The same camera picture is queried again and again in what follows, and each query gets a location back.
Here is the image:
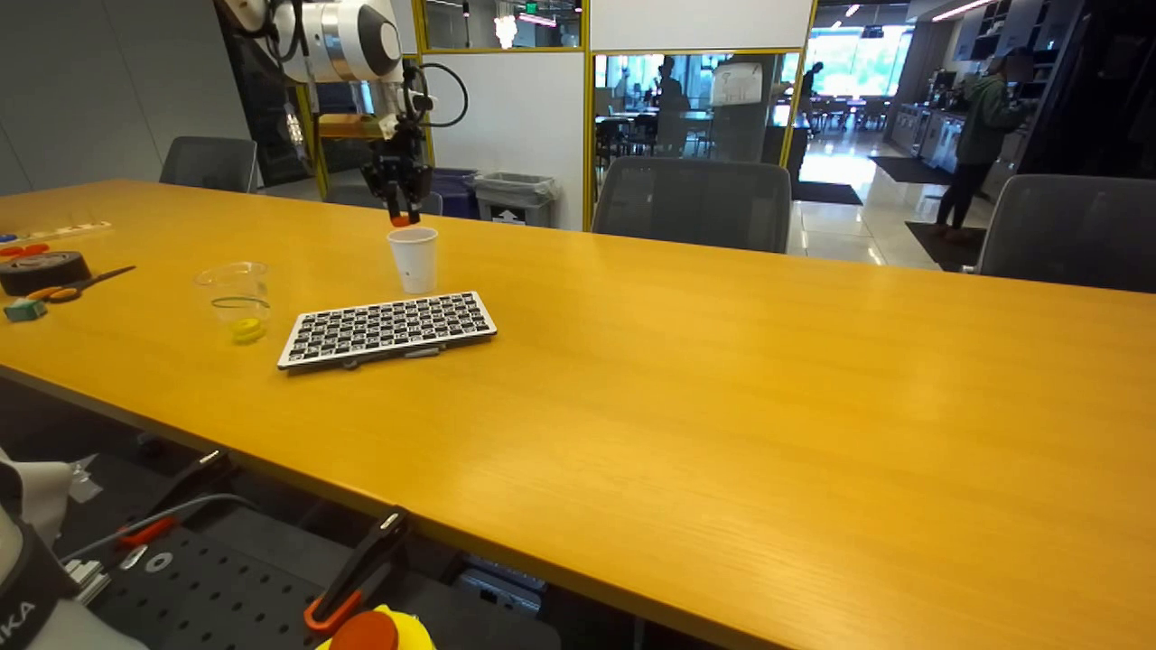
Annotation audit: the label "person in green jacket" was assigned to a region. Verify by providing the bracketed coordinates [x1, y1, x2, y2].
[934, 49, 1032, 235]

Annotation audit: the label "white paper cup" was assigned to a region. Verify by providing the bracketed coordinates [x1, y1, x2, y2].
[387, 224, 441, 301]

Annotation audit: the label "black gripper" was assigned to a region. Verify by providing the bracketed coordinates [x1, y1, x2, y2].
[361, 116, 432, 228]

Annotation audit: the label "gray waste bin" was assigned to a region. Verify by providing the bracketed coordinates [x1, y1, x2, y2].
[471, 170, 564, 232]

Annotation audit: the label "white device with black band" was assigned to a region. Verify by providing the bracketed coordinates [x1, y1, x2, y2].
[0, 447, 148, 650]

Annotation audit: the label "black clamp orange handle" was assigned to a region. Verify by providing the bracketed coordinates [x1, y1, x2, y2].
[299, 510, 412, 638]

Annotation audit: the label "orange handled scissors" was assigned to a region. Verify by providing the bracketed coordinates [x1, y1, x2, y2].
[31, 263, 140, 309]

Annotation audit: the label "person in dark clothes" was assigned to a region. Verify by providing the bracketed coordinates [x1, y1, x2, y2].
[648, 56, 698, 159]

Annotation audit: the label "blue lidded waste bin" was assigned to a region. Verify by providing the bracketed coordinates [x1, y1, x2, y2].
[426, 167, 484, 224]

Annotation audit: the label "blue gray box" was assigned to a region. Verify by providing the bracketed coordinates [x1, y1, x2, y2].
[450, 560, 548, 620]

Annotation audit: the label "dark floor mat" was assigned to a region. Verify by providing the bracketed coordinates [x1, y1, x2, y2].
[902, 217, 992, 276]
[790, 176, 868, 205]

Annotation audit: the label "yellow emergency stop button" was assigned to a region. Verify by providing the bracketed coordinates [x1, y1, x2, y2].
[316, 603, 441, 650]

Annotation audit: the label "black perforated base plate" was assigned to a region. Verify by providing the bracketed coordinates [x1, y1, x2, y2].
[88, 528, 364, 650]

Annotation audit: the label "red handled screwdriver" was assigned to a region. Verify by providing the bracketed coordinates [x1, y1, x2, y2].
[117, 512, 183, 558]

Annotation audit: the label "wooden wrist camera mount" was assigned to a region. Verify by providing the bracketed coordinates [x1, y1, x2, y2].
[316, 111, 396, 150]

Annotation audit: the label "checkered calibration board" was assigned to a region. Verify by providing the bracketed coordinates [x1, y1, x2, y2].
[273, 284, 502, 377]

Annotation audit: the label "clear plastic cup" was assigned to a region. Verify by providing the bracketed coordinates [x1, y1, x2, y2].
[193, 258, 273, 352]

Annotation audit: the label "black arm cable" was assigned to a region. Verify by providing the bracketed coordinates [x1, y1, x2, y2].
[212, 0, 472, 135]

